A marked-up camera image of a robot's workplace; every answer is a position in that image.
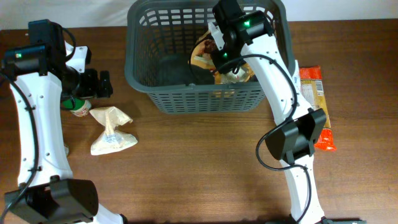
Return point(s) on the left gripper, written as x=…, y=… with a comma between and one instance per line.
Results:
x=94, y=88

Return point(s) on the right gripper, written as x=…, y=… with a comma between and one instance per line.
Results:
x=219, y=65

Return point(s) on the orange snack bag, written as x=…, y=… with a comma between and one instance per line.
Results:
x=202, y=66

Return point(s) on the beige powder bag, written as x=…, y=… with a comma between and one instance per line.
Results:
x=111, y=140

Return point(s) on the green lid spice jar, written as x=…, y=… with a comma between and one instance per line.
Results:
x=77, y=107

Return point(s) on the grey plastic basket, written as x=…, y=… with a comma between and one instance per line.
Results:
x=160, y=36

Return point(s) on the orange cracker package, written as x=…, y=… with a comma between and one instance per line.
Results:
x=313, y=91

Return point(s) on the green lid herb jar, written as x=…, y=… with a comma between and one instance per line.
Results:
x=66, y=149

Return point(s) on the tissue pocket pack bundle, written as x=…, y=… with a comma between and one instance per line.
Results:
x=296, y=77

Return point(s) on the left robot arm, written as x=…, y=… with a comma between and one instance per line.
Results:
x=42, y=75

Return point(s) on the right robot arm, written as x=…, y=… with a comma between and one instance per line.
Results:
x=263, y=41

